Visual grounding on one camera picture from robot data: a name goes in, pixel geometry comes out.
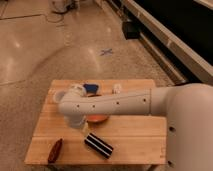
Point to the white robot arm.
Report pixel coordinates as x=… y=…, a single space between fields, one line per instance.
x=188 y=109

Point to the orange ceramic bowl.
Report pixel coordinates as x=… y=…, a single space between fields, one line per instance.
x=96 y=118

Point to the white tube bottle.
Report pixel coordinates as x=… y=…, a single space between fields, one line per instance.
x=117 y=88

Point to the blue sponge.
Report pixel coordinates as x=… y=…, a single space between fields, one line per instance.
x=91 y=88

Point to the black white striped box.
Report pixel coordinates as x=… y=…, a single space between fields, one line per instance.
x=99 y=145

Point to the wooden table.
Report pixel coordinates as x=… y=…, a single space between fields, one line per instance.
x=131 y=140

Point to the black box on floor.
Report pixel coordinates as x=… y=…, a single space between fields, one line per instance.
x=130 y=31

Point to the white object on floor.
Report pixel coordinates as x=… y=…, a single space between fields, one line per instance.
x=62 y=6

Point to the long grey rail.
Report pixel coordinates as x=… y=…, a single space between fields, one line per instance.
x=192 y=60

